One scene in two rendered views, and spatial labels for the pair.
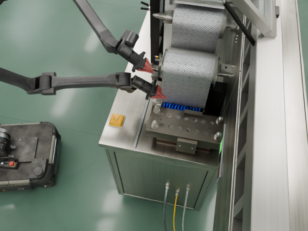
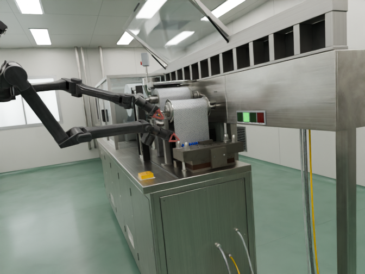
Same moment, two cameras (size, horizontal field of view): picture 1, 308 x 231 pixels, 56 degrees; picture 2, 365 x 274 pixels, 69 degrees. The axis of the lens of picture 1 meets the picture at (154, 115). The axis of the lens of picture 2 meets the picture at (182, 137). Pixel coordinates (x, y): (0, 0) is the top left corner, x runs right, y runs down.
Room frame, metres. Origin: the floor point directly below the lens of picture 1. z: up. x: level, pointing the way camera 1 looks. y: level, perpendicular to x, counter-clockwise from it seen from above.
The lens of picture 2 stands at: (-0.43, 0.85, 1.31)
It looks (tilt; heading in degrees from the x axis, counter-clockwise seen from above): 8 degrees down; 325
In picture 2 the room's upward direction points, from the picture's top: 5 degrees counter-clockwise
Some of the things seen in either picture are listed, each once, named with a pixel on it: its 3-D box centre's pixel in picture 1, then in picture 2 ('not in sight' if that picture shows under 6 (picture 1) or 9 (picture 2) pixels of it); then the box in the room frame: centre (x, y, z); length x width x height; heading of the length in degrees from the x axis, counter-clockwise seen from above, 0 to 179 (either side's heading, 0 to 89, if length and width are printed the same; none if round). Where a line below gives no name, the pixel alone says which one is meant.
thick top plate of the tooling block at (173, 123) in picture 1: (186, 127); (208, 149); (0.80, -0.17, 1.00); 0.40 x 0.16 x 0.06; 78
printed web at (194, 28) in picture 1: (190, 62); (180, 122); (1.11, -0.20, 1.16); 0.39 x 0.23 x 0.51; 168
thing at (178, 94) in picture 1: (184, 96); (192, 132); (0.92, -0.15, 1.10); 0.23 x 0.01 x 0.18; 78
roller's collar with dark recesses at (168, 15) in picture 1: (169, 17); (152, 99); (1.26, -0.08, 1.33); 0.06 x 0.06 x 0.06; 78
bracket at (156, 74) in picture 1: (157, 83); (164, 142); (1.05, -0.02, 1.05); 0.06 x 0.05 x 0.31; 78
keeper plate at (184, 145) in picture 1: (186, 146); (218, 157); (0.70, -0.17, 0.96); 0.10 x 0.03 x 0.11; 78
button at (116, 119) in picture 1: (116, 119); (145, 175); (0.90, 0.21, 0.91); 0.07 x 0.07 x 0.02; 78
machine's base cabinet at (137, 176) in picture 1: (187, 55); (149, 192); (1.91, -0.30, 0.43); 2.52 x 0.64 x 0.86; 168
